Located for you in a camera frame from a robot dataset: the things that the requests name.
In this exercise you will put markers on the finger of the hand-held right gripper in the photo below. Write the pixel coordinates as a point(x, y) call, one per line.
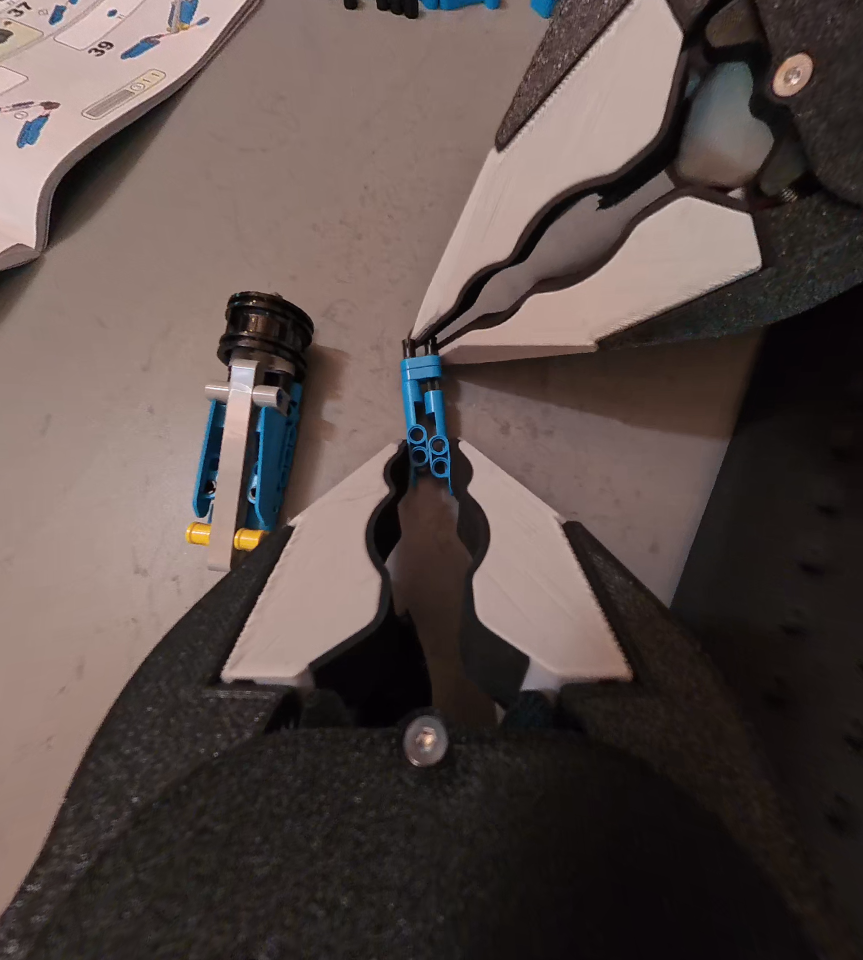
point(626, 300)
point(574, 135)

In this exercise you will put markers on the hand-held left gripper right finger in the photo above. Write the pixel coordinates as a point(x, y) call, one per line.
point(544, 600)

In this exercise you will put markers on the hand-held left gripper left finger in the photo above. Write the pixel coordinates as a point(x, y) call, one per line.
point(304, 600)

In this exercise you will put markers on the grey desk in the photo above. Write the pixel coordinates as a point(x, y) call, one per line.
point(139, 375)

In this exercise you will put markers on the pile of small brick parts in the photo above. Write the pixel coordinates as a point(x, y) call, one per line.
point(461, 4)

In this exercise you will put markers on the black studded floor mat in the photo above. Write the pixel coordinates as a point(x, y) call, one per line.
point(814, 600)

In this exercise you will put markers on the blue brick assembly with wheel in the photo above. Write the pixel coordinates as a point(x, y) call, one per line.
point(266, 330)

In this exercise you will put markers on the open instruction booklet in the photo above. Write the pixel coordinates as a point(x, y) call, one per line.
point(64, 112)

